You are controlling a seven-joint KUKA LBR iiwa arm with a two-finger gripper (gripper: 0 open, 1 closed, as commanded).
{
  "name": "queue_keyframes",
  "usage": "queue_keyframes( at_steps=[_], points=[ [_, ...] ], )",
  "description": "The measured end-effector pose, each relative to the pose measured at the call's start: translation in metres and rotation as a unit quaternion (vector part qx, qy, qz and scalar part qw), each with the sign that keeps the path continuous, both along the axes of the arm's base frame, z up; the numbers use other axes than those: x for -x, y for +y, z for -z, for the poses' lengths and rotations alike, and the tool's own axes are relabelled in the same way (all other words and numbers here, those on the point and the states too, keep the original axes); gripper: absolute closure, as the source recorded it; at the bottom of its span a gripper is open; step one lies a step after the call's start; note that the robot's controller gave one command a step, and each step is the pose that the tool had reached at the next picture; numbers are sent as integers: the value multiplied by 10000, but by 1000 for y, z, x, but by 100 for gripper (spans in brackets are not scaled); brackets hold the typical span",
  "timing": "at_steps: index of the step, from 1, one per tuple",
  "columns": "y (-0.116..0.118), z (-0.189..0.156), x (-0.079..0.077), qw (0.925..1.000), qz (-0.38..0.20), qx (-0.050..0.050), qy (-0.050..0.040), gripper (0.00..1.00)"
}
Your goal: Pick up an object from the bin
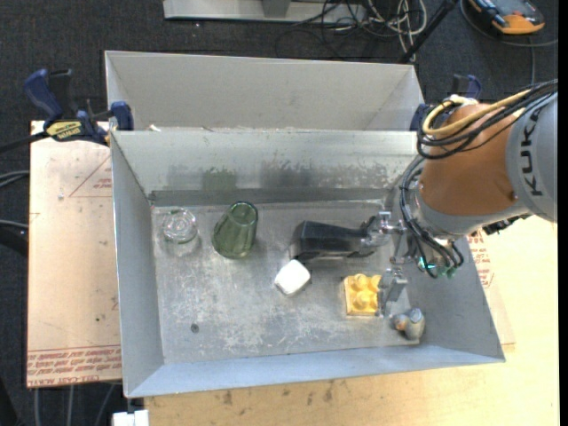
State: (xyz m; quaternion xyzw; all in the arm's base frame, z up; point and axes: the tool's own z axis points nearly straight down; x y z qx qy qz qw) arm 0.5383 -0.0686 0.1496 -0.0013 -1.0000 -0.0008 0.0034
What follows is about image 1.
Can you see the yellow toy brick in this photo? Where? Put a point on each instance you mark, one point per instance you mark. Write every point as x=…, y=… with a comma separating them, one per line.
x=360, y=295

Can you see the black stapler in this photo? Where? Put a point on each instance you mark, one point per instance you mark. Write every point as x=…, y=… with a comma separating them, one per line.
x=324, y=238

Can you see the grey metal bin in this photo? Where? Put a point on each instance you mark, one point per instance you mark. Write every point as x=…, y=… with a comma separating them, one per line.
x=248, y=317

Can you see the clear glass cup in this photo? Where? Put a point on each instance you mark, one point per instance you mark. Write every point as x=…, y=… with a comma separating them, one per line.
x=179, y=231

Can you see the green glass cup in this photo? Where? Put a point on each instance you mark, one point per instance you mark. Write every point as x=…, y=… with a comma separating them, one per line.
x=235, y=231

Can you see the white rounded block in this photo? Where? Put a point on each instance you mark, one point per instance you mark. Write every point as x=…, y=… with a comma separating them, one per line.
x=292, y=277

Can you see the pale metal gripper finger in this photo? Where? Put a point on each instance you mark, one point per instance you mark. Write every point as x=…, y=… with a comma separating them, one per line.
x=393, y=291
x=379, y=228

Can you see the brown cardboard board red print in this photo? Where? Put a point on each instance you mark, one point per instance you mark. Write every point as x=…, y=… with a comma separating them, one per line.
x=71, y=260

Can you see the grey toy animal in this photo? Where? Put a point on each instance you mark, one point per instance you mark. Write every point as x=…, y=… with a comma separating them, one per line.
x=412, y=323

